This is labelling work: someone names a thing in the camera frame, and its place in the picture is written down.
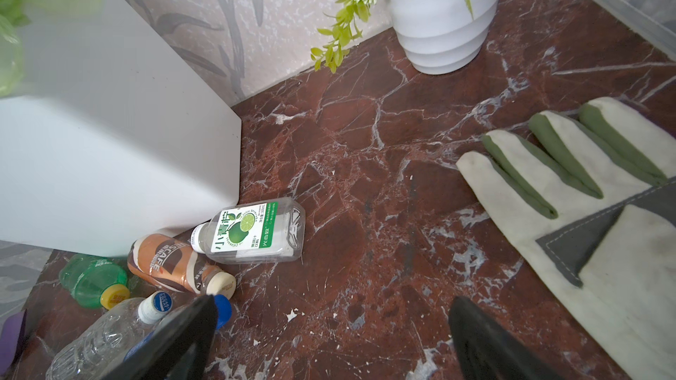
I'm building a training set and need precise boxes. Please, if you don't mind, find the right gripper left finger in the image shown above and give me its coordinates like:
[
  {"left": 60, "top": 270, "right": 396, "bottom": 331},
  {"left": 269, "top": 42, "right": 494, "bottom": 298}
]
[{"left": 103, "top": 296, "right": 218, "bottom": 379}]

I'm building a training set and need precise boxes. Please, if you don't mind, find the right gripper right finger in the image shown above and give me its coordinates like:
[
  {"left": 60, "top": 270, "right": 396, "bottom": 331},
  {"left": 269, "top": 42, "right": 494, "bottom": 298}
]
[{"left": 448, "top": 296, "right": 561, "bottom": 379}]

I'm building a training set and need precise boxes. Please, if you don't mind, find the white bin with green liner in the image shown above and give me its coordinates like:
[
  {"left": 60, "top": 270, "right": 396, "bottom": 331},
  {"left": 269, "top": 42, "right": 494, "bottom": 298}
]
[{"left": 1, "top": 0, "right": 241, "bottom": 257}]

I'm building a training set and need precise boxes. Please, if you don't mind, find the clear bottle white cap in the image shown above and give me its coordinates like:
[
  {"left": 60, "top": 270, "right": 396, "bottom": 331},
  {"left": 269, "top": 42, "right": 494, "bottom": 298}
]
[{"left": 46, "top": 291, "right": 174, "bottom": 379}]

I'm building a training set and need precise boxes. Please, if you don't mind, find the green bottle yellow cap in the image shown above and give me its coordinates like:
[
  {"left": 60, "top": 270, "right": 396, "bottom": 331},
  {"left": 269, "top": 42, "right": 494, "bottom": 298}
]
[{"left": 59, "top": 254, "right": 130, "bottom": 310}]

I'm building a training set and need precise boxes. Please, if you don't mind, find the clear bottle lime label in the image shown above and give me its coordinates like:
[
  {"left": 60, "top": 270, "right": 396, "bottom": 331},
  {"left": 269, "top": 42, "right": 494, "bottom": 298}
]
[{"left": 190, "top": 197, "right": 306, "bottom": 265}]

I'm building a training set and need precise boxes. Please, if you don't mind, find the purple spatula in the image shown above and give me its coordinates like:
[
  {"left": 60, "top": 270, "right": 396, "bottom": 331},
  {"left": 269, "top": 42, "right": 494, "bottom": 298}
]
[{"left": 0, "top": 310, "right": 26, "bottom": 376}]

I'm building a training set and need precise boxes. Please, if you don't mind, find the white pot with flowers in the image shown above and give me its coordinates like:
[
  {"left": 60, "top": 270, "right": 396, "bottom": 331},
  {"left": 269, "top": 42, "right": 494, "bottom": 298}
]
[{"left": 311, "top": 0, "right": 499, "bottom": 75}]

